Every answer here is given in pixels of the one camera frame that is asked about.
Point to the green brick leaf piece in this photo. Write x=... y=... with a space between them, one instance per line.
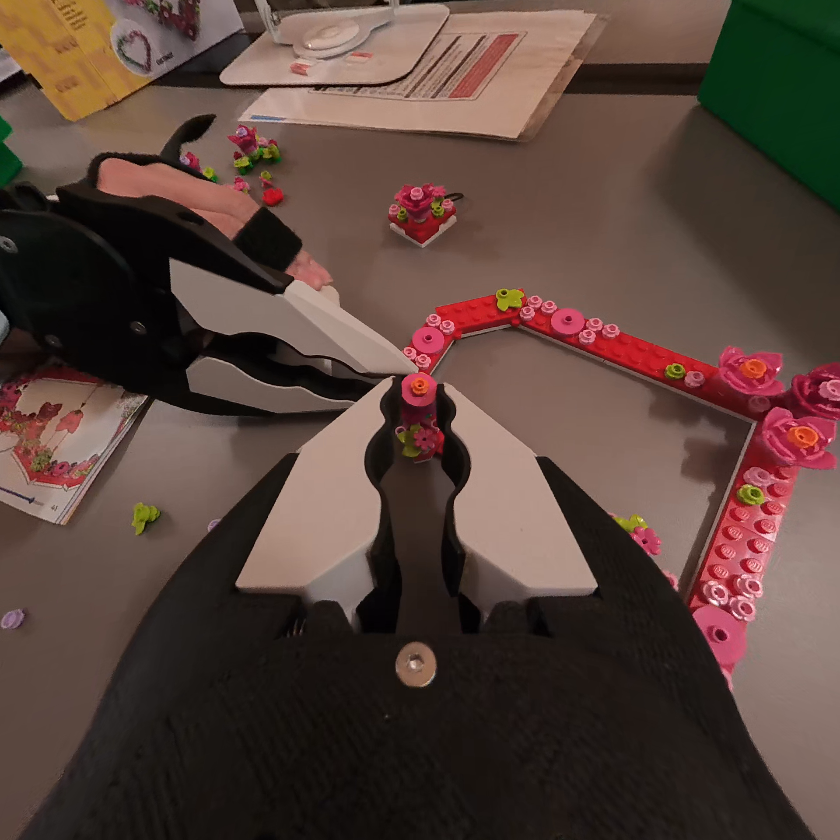
x=143 y=518

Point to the flowered red toy brick segment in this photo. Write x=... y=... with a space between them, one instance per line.
x=420 y=387

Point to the printed paper sheet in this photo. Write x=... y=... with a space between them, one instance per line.
x=472 y=65

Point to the clear document sleeve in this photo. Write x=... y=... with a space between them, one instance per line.
x=394 y=111

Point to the red toy brick heart frame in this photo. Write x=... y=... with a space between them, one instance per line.
x=633 y=351

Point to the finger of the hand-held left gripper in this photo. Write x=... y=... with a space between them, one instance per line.
x=262 y=399
x=262 y=312

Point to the yellow building set box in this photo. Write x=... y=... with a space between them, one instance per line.
x=65 y=59

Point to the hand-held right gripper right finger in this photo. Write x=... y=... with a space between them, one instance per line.
x=518 y=525

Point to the white tabletop stand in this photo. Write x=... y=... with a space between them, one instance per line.
x=394 y=46

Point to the instruction booklet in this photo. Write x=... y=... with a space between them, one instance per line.
x=59 y=446

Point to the pile of loose brick flowers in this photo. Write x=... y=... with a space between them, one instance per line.
x=246 y=141

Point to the small red toy brick ornament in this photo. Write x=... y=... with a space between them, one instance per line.
x=420 y=226

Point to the green plastic bin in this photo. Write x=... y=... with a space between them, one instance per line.
x=8 y=157
x=774 y=85

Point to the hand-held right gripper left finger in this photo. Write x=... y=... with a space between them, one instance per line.
x=308 y=525

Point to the person's left hand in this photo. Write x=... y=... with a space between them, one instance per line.
x=197 y=197

